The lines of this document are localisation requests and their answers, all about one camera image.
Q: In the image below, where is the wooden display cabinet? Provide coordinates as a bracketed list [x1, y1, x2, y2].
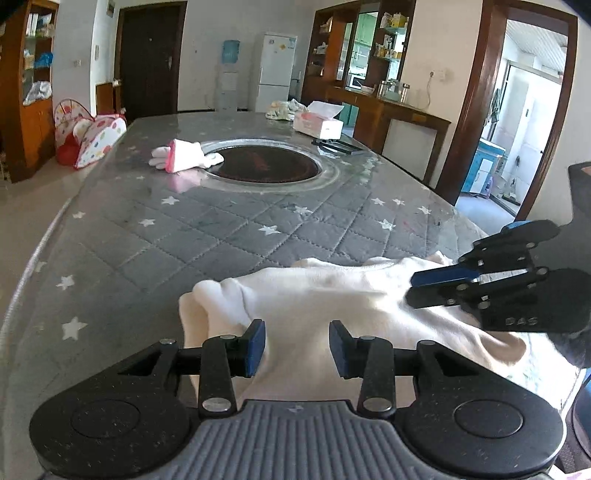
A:
[0, 0, 61, 183]

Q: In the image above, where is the white refrigerator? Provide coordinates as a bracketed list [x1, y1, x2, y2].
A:
[255, 31, 297, 114]

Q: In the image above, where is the polka dot play tent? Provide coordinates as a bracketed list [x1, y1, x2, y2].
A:
[53, 100, 128, 171]

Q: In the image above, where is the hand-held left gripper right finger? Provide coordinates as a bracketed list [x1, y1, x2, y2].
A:
[329, 319, 481, 420]

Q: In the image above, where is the light blue cabinet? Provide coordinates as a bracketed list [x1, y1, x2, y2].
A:
[462, 138, 505, 197]

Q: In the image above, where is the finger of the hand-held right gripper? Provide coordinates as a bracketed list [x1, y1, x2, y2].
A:
[459, 220, 562, 274]
[405, 267, 551, 311]

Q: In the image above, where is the black flat object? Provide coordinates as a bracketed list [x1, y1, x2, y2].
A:
[311, 137, 365, 156]

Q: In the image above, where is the pink and white tissue box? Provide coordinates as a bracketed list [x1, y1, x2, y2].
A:
[292, 100, 345, 138]

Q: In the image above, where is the white water dispenser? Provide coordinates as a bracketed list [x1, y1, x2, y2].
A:
[217, 39, 242, 112]

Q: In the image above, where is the round black induction cooktop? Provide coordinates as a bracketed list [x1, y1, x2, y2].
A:
[203, 138, 324, 184]

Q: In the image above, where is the dark wooden door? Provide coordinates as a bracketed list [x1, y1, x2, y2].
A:
[114, 0, 188, 123]

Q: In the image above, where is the cream garment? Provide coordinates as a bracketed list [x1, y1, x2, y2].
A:
[178, 253, 529, 406]

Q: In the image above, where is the patterned cloth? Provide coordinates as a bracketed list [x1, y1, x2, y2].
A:
[265, 98, 308, 121]

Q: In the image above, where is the wooden sideboard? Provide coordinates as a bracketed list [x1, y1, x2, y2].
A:
[300, 76, 452, 186]

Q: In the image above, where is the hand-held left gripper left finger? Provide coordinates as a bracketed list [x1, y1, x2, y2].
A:
[117, 318, 267, 420]

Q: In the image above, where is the wooden wall shelf unit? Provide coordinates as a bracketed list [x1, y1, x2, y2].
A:
[302, 0, 416, 100]

